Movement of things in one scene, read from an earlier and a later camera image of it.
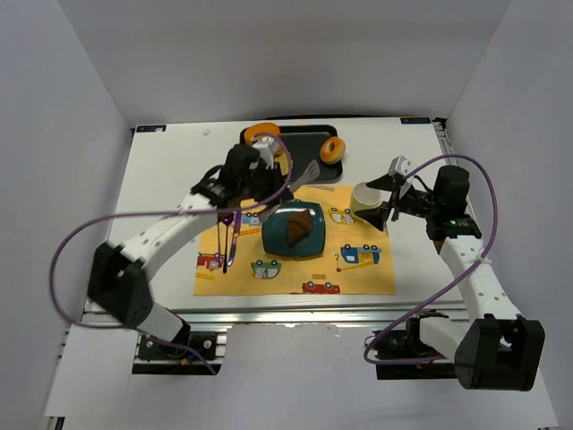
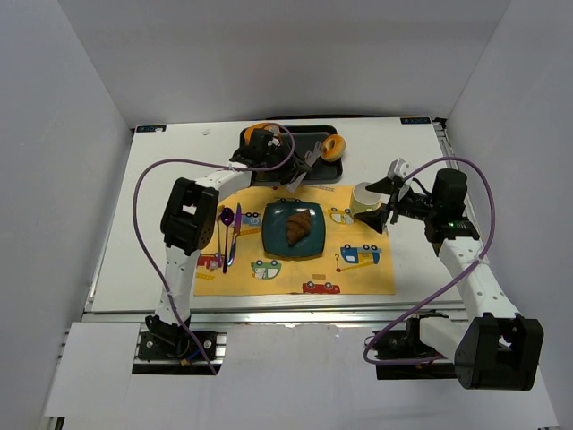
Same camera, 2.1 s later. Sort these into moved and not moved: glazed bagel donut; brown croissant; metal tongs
Moved: metal tongs
Not moved: glazed bagel donut; brown croissant
